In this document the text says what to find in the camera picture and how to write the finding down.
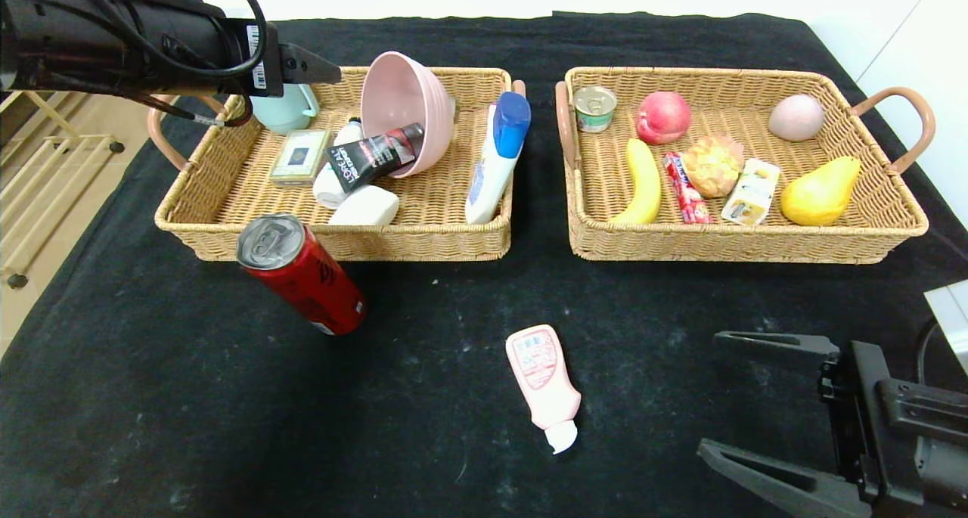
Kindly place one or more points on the red soda can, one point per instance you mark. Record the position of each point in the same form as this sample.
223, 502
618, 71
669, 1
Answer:
308, 280

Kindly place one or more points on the pale pink egg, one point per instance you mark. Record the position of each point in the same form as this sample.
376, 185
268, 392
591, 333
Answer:
795, 117

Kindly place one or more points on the yellow bread bun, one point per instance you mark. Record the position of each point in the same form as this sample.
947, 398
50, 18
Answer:
712, 166

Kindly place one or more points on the yellow banana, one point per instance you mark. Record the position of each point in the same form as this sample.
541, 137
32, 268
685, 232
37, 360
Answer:
644, 189

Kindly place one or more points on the small juice carton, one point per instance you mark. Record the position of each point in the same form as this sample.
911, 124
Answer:
750, 193

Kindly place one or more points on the woven wicker basket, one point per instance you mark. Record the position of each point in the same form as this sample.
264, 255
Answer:
439, 208
817, 125

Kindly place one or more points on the red candy wrapper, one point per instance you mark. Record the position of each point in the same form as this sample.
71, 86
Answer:
687, 193

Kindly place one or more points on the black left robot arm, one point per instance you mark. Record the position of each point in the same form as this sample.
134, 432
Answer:
76, 41

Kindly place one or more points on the pink bowl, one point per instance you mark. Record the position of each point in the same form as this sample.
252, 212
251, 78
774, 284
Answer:
404, 94

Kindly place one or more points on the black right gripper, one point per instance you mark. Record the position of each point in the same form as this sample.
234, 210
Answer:
848, 416

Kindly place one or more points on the light blue mug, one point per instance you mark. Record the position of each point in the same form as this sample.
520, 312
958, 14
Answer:
283, 113

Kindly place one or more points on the red apple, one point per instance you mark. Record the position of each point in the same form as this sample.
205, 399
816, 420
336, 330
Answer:
663, 118

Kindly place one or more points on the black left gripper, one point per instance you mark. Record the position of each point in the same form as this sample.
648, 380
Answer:
262, 57

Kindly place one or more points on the black cosmetic tube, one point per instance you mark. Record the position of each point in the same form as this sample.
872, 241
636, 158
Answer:
370, 159

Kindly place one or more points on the yellow pear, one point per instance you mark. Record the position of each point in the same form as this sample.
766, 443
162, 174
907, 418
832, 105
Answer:
820, 196

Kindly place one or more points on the white bottle with blue cap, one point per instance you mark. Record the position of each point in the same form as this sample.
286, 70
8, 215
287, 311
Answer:
491, 178

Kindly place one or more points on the white plastic bottle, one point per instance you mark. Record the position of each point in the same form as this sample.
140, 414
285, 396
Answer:
327, 191

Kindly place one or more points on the small green card box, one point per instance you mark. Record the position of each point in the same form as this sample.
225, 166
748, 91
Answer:
301, 157

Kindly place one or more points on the white rectangular block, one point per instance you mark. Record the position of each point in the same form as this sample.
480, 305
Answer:
367, 206

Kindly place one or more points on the black table cloth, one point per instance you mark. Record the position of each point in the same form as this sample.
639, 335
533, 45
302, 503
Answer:
454, 314

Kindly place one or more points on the small tin can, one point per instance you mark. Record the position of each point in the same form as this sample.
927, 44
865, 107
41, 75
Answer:
595, 112

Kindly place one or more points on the pink squeeze bottle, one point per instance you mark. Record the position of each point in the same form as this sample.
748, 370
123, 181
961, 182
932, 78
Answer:
541, 374

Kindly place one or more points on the pale wooden rack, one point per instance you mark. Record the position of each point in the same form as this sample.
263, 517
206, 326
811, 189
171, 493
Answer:
83, 139

